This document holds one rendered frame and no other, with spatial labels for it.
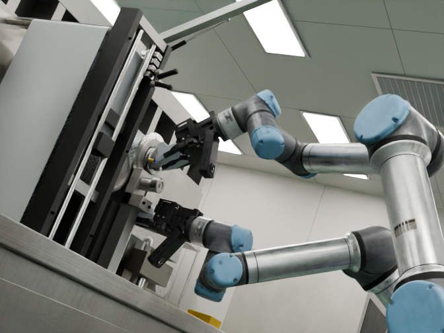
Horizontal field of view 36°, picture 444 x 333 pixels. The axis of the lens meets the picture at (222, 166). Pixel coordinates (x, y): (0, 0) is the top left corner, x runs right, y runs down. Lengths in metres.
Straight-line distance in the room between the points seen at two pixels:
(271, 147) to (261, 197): 5.17
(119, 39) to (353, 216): 5.16
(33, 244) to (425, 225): 0.65
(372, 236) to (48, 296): 0.78
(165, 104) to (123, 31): 0.99
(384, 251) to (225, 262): 0.38
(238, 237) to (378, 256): 0.33
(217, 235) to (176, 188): 0.93
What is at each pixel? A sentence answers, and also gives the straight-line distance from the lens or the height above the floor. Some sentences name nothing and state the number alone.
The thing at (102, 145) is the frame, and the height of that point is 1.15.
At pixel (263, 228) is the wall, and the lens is 6.69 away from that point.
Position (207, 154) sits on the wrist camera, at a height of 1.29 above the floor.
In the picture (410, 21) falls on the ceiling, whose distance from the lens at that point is 3.80.
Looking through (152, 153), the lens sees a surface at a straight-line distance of 1.81.
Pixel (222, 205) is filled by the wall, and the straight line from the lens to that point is 6.93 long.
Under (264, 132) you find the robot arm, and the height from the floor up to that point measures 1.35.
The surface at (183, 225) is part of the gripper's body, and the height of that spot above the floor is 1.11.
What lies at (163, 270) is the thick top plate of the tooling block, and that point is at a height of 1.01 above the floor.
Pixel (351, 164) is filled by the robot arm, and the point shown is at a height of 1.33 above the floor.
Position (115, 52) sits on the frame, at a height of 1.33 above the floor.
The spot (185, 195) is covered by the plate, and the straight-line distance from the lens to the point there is 2.68.
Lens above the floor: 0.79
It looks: 16 degrees up
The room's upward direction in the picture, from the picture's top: 21 degrees clockwise
